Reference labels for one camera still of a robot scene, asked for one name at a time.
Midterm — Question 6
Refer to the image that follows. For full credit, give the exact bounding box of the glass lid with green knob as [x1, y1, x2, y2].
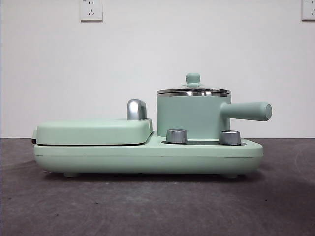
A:
[157, 72, 231, 94]

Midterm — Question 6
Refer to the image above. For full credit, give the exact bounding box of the green hinged griddle lid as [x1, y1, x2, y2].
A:
[31, 117, 153, 146]

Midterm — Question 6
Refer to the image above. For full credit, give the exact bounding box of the silver control knob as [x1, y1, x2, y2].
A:
[166, 128, 188, 144]
[219, 130, 241, 145]

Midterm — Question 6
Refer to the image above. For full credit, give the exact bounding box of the green breakfast maker base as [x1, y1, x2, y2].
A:
[33, 131, 263, 178]

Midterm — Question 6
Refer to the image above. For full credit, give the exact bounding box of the chrome griddle lid handle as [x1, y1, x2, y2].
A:
[126, 98, 148, 121]

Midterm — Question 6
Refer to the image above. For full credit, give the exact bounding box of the green pot with side handle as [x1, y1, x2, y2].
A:
[156, 91, 273, 138]

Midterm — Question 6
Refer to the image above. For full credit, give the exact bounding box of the white wall socket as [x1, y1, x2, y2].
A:
[301, 0, 315, 21]
[79, 0, 103, 22]

